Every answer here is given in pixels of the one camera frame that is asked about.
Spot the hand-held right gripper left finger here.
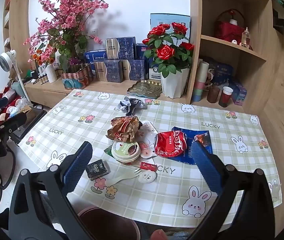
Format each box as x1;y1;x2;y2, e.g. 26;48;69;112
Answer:
8;141;94;240

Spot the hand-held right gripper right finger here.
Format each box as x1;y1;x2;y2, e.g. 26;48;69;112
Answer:
191;140;275;240

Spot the small black packet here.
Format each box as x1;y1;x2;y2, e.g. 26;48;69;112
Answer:
86;159;111;180

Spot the dark blue carton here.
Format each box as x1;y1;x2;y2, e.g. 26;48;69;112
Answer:
171;126;213;165

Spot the crushed red can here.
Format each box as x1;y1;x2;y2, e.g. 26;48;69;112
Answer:
155;131;188;157

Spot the white plastic spork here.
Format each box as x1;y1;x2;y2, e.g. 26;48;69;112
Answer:
107;168;142;186

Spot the round white paper bowl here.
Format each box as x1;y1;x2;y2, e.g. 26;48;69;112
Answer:
111;140;141;164

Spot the small red sachet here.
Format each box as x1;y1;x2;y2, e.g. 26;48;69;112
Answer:
139;162;157;172

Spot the round white foil lid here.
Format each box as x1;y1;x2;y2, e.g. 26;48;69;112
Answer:
138;171;157;183

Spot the brown paper wrapper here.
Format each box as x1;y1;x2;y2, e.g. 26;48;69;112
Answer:
106;116;143;143

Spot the brown round bin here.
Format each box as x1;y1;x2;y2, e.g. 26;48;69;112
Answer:
77;206;139;240

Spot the clear plastic wrapper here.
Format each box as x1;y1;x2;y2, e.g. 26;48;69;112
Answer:
137;120;160;159

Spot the silver black wrapper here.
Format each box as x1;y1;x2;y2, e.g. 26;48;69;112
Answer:
119;96;148;117

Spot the person's right hand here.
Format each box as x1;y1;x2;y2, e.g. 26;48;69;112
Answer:
151;230;169;240

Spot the black flat object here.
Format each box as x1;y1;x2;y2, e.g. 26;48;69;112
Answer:
15;107;48;140

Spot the white clip fan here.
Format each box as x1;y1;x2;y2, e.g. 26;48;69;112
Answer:
0;49;33;104

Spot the low wooden cabinet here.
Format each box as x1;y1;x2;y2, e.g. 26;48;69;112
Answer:
25;79;190;108

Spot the row of small brown bottles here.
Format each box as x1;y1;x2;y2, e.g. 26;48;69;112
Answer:
38;71;50;85

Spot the white vase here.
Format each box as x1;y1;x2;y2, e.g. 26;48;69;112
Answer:
45;64;58;83

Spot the orange flower bunch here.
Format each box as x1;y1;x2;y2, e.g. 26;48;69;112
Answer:
27;44;58;65

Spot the red paper cup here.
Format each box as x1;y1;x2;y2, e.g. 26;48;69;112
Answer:
218;86;233;108

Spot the brown glass cup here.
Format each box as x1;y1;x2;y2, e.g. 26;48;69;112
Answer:
206;85;220;103

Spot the purple box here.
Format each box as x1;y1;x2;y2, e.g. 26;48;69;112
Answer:
230;81;248;105

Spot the stack of pastel cups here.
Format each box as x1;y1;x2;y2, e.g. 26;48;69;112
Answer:
191;60;210;102

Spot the striped basket planter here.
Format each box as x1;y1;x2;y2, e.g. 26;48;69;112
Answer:
61;64;94;90

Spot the cartoon mug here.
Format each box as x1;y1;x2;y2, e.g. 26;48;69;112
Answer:
205;67;214;92

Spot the white plant pot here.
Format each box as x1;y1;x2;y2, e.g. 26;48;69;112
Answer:
160;67;190;99

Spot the wooden bookcase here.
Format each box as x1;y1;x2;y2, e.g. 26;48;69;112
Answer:
3;0;30;60

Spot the dark blue picture box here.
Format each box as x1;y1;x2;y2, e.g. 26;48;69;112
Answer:
208;60;233;87

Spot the wooden shelf unit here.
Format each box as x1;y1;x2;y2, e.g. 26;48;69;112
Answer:
187;0;282;113

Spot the blue and gold box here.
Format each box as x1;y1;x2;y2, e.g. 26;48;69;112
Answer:
121;59;145;81
105;37;136;60
94;60;123;83

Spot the white and blue box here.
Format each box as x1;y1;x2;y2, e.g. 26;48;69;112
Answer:
147;57;162;80

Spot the blue tissue box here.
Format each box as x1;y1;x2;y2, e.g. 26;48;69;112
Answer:
84;49;107;64

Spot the pink blossom plant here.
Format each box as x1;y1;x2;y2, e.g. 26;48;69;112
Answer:
26;0;107;73

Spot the red rose plant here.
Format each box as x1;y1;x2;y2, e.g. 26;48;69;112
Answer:
142;22;195;78

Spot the plain blue box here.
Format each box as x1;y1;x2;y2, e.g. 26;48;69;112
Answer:
135;43;149;60

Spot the glass perfume bottle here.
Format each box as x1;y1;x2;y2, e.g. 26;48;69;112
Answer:
240;27;251;48

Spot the red basket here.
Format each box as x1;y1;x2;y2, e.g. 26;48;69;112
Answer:
214;9;246;43

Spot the large light blue box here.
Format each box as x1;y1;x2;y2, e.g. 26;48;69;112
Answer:
150;13;191;43

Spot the black cable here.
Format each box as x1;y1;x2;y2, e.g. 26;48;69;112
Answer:
0;150;16;189

